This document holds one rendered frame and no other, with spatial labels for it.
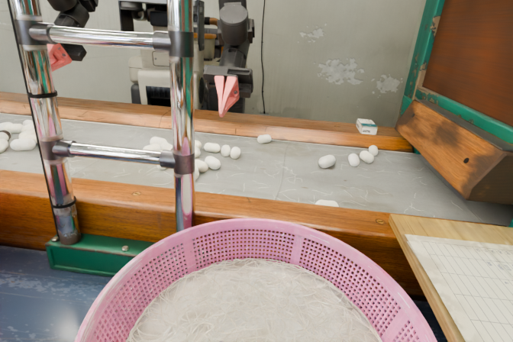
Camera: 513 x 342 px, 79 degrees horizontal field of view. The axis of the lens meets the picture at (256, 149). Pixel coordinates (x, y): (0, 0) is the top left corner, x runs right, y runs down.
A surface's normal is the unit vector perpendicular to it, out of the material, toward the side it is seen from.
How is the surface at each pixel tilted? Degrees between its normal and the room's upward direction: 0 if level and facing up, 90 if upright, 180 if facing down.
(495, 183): 90
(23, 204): 90
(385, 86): 90
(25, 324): 0
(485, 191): 90
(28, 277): 0
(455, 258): 0
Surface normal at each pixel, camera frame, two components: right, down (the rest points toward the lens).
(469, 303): 0.07, -0.93
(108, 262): -0.11, 0.37
